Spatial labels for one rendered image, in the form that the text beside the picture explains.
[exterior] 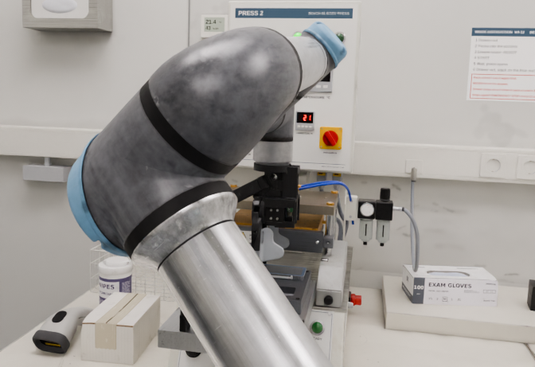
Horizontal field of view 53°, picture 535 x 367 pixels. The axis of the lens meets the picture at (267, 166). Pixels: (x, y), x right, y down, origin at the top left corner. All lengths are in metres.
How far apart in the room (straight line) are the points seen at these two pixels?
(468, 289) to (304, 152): 0.58
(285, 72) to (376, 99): 1.18
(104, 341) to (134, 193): 0.80
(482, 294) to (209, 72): 1.24
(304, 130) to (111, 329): 0.64
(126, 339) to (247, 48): 0.87
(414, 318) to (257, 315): 1.03
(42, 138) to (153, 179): 1.47
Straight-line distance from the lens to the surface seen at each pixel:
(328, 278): 1.09
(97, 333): 1.26
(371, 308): 1.59
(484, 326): 1.49
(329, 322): 1.08
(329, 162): 1.34
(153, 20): 1.82
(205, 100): 0.45
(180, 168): 0.47
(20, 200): 2.08
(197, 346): 0.87
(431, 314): 1.48
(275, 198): 0.99
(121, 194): 0.49
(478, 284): 1.57
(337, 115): 1.33
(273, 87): 0.49
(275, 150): 0.97
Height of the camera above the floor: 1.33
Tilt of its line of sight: 7 degrees down
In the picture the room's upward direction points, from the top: 2 degrees clockwise
